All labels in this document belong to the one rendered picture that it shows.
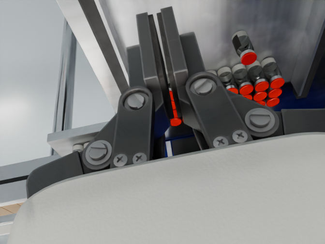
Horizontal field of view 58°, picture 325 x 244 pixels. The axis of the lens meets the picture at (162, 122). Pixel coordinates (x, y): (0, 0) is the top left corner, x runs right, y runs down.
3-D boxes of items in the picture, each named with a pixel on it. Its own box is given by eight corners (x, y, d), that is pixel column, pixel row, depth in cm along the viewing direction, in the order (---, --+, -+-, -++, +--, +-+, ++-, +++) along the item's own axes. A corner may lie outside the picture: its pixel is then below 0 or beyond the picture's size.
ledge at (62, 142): (131, 153, 67) (131, 161, 66) (77, 164, 68) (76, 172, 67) (111, 119, 56) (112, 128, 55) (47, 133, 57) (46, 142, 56)
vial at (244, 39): (246, 40, 41) (256, 62, 39) (230, 44, 41) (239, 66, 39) (247, 28, 39) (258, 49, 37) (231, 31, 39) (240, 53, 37)
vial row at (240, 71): (273, 65, 46) (284, 87, 43) (161, 89, 47) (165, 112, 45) (275, 55, 44) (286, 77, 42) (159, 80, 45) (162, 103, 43)
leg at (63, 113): (88, 0, 119) (83, 172, 76) (67, 5, 120) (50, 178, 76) (80, -21, 112) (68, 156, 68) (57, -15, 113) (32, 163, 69)
